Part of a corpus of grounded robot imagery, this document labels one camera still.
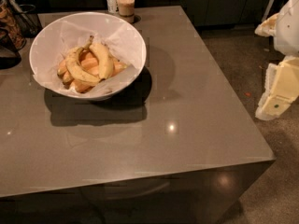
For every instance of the plastic cup with drink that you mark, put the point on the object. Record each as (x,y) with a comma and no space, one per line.
(126,10)

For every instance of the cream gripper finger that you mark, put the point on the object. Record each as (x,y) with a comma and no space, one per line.
(267,27)
(281,89)

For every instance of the black wire basket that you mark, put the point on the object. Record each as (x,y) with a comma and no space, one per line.
(26,17)

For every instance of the patterned brown container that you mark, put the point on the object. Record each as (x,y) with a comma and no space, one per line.
(8,22)

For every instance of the orange bananas underneath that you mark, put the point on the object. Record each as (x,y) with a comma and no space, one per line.
(89,62)

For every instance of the yellow banana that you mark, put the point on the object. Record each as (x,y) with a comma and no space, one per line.
(105,60)
(75,69)

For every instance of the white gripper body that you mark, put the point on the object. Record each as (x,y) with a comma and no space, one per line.
(288,32)

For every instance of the white bowl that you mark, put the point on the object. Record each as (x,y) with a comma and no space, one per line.
(62,31)

